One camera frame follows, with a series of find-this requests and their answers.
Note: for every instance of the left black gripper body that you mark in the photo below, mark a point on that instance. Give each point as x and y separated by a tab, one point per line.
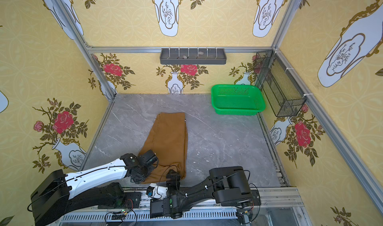
146	165

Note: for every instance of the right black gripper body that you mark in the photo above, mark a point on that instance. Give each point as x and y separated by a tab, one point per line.
172	178

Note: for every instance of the brown long pants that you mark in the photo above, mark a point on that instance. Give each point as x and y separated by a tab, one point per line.
168	139

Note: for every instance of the green plastic basket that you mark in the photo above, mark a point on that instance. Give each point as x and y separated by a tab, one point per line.
237	100

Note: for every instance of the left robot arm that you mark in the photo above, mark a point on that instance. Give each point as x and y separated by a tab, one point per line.
62	193

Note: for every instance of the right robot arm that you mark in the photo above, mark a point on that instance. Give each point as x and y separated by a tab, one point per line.
228	186

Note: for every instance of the small circuit board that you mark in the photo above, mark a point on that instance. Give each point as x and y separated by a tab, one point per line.
118	216

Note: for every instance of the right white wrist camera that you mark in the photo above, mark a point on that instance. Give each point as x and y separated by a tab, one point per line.
156	192

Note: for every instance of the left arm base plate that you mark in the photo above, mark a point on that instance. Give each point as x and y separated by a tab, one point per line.
132	200

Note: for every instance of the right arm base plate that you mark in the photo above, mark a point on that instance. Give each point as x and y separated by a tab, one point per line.
234	197

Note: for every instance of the aluminium front rail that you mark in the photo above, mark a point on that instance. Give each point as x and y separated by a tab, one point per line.
283	197

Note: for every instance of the grey wall shelf tray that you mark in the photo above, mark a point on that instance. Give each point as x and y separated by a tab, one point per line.
196	56

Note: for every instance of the black wire mesh basket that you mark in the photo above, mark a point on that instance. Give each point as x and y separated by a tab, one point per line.
285	96

